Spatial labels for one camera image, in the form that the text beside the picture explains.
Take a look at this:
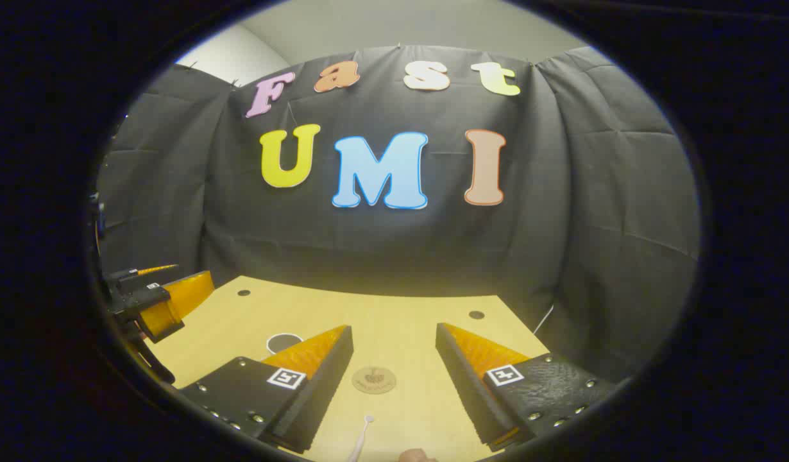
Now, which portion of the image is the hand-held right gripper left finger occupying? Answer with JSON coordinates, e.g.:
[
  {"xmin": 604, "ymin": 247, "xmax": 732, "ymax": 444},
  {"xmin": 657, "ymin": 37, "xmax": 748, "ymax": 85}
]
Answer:
[{"xmin": 178, "ymin": 325, "xmax": 354, "ymax": 454}]

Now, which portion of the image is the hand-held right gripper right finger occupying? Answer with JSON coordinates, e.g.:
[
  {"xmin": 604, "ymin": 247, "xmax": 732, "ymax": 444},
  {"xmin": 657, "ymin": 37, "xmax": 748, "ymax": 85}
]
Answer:
[{"xmin": 436, "ymin": 322, "xmax": 618, "ymax": 452}]

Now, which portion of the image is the white cup with wooden handle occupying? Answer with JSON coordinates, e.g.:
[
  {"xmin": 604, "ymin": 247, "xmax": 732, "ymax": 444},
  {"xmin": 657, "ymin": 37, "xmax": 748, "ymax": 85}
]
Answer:
[{"xmin": 266, "ymin": 332, "xmax": 304, "ymax": 355}]

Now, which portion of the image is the round cork coaster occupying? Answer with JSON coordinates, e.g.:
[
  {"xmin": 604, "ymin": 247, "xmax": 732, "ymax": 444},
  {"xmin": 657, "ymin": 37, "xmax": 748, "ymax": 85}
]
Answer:
[{"xmin": 352, "ymin": 366, "xmax": 398, "ymax": 395}]

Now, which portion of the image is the white toothbrush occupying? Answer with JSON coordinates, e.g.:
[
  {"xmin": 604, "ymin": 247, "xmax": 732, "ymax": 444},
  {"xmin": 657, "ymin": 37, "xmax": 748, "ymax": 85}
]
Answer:
[{"xmin": 346, "ymin": 415, "xmax": 375, "ymax": 462}]

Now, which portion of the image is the light wooden desktop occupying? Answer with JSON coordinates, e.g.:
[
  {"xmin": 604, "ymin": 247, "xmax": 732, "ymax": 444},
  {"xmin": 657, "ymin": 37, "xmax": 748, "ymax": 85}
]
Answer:
[{"xmin": 144, "ymin": 276, "xmax": 552, "ymax": 462}]

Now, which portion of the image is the black backdrop cloth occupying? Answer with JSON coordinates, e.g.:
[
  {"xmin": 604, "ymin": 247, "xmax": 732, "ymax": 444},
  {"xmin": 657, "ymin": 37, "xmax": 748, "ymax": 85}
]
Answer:
[{"xmin": 96, "ymin": 45, "xmax": 701, "ymax": 386}]

